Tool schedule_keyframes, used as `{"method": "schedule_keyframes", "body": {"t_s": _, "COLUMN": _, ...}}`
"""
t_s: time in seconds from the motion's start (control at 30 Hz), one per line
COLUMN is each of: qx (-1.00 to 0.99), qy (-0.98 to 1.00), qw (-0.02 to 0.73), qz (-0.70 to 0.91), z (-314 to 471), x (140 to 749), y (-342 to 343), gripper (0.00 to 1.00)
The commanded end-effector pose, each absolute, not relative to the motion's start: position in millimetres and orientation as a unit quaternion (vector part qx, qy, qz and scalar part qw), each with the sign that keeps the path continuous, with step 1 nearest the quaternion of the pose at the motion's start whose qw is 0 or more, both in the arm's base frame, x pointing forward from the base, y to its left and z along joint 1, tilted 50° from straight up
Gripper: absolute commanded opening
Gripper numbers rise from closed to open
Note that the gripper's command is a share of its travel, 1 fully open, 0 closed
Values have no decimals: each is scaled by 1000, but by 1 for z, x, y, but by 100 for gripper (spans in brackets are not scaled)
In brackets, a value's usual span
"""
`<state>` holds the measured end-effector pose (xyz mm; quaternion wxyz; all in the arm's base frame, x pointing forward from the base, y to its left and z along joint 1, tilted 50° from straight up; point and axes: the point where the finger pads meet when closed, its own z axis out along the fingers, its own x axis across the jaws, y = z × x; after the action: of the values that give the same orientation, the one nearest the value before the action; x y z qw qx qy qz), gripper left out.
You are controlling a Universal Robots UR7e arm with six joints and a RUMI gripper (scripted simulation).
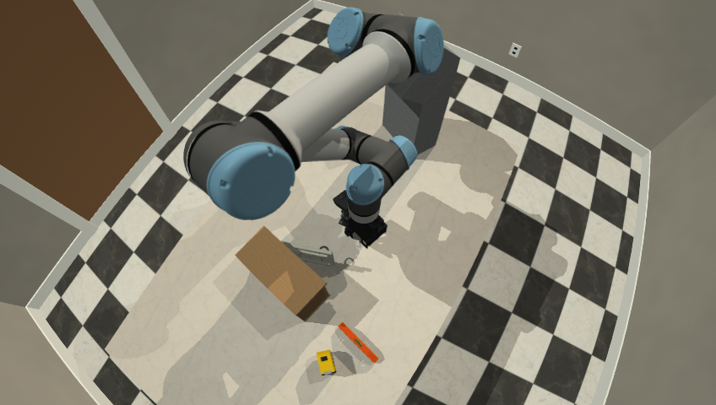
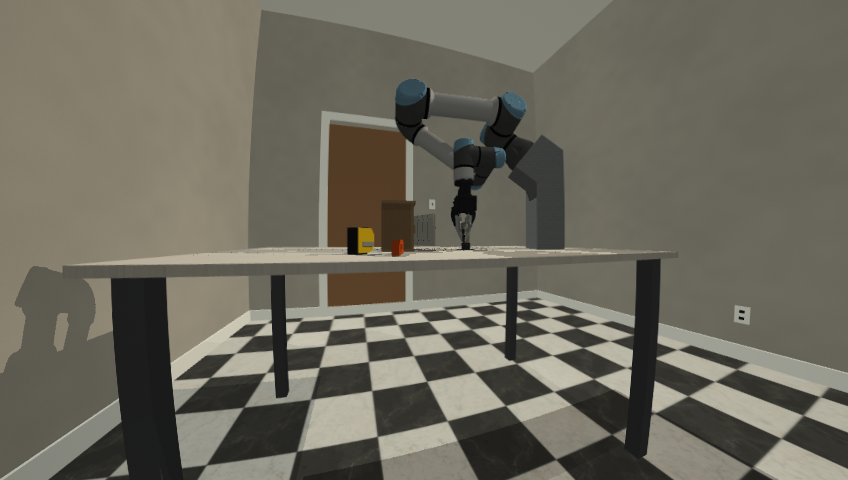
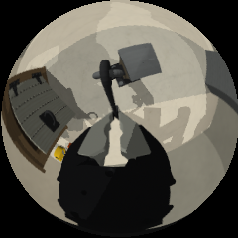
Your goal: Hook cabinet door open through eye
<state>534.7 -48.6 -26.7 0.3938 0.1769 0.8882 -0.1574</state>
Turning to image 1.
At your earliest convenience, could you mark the orange spirit level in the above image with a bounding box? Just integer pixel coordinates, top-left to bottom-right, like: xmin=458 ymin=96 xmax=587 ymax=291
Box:
xmin=339 ymin=322 xmax=379 ymax=363

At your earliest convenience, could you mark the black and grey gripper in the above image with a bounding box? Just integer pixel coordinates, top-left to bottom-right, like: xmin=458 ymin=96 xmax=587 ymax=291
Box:
xmin=344 ymin=215 xmax=388 ymax=249

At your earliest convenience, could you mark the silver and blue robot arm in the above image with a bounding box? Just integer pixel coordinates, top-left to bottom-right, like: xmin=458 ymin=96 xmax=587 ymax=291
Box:
xmin=183 ymin=8 xmax=444 ymax=224

